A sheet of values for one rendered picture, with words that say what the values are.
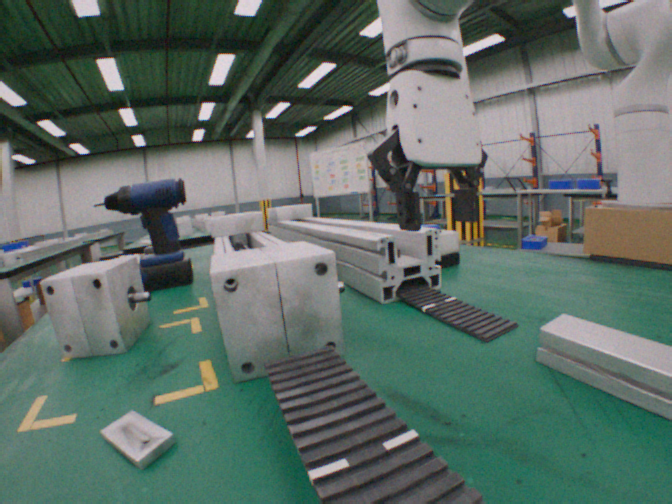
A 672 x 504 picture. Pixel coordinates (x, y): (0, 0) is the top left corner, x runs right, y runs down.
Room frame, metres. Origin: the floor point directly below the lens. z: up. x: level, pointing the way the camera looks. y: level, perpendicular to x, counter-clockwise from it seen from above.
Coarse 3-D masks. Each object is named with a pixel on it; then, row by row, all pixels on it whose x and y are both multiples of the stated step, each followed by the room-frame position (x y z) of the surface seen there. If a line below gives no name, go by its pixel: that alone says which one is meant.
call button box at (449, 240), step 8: (440, 232) 0.52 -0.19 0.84; (448, 232) 0.52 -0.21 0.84; (456, 232) 0.51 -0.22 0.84; (440, 240) 0.50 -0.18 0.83; (448, 240) 0.50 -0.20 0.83; (456, 240) 0.51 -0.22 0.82; (440, 248) 0.50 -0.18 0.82; (448, 248) 0.50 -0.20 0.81; (456, 248) 0.51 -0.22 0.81; (448, 256) 0.50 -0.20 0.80; (456, 256) 0.51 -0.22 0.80; (440, 264) 0.49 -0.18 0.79; (448, 264) 0.50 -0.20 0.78; (456, 264) 0.51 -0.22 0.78
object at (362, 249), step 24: (288, 240) 0.85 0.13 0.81; (312, 240) 0.60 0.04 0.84; (336, 240) 0.51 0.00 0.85; (360, 240) 0.40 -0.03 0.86; (384, 240) 0.36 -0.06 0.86; (408, 240) 0.42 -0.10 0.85; (432, 240) 0.39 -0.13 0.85; (336, 264) 0.49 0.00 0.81; (360, 264) 0.41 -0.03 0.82; (384, 264) 0.36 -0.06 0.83; (408, 264) 0.37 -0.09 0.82; (432, 264) 0.39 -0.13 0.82; (360, 288) 0.41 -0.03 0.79; (384, 288) 0.38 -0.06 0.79
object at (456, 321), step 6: (468, 312) 0.29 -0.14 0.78; (474, 312) 0.29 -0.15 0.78; (480, 312) 0.28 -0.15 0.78; (486, 312) 0.28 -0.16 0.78; (450, 318) 0.28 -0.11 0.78; (456, 318) 0.28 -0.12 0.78; (462, 318) 0.28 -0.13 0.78; (468, 318) 0.27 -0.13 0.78; (474, 318) 0.28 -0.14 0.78; (450, 324) 0.27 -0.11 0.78; (456, 324) 0.27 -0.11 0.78
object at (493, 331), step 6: (504, 318) 0.26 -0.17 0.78; (492, 324) 0.25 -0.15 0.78; (498, 324) 0.25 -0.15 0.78; (504, 324) 0.25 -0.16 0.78; (510, 324) 0.24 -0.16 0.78; (516, 324) 0.25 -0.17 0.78; (480, 330) 0.24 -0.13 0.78; (486, 330) 0.24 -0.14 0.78; (492, 330) 0.24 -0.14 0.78; (498, 330) 0.24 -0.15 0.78; (504, 330) 0.24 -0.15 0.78; (510, 330) 0.24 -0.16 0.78; (474, 336) 0.24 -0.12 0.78; (480, 336) 0.24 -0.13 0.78; (486, 336) 0.23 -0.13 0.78; (492, 336) 0.23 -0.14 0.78; (498, 336) 0.23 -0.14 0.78; (486, 342) 0.23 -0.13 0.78
